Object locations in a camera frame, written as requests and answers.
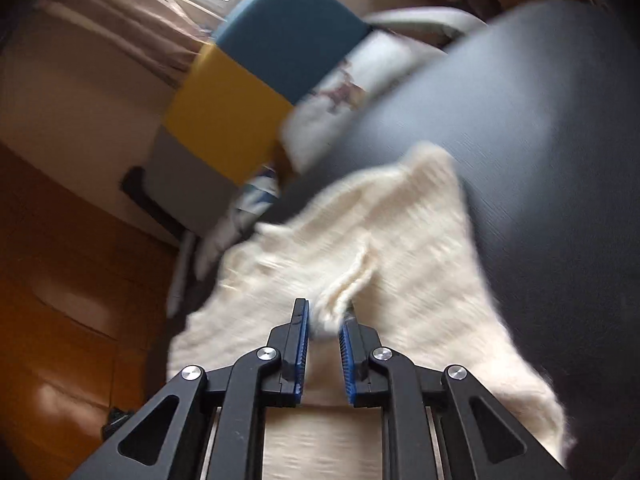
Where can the blue white patterned cloth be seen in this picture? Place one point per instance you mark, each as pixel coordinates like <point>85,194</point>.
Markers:
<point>196,269</point>

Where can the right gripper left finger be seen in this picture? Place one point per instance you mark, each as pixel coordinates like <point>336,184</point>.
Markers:
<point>209,423</point>

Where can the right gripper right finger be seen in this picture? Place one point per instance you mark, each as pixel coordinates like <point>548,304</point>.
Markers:
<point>437,424</point>

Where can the beige striped curtain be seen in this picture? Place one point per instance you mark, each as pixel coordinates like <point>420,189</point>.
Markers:
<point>158,34</point>

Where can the blue yellow grey chair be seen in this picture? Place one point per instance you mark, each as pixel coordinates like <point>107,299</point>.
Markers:
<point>223,121</point>

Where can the white deer print pillow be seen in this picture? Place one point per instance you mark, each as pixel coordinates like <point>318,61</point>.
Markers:
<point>395,49</point>

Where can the cream knitted sweater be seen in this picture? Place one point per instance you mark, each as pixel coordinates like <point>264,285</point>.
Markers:
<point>393,244</point>

